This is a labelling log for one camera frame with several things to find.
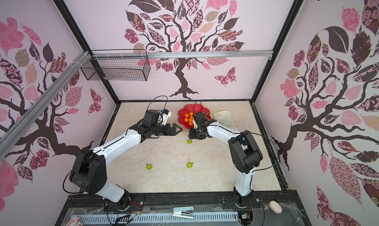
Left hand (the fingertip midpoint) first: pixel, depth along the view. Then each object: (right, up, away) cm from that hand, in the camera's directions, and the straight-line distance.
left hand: (176, 131), depth 85 cm
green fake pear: (+7, -8, +10) cm, 15 cm away
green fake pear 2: (+8, -20, 0) cm, 21 cm away
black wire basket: (-40, +42, +10) cm, 59 cm away
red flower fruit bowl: (+6, +15, +26) cm, 31 cm away
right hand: (+8, -3, +8) cm, 12 cm away
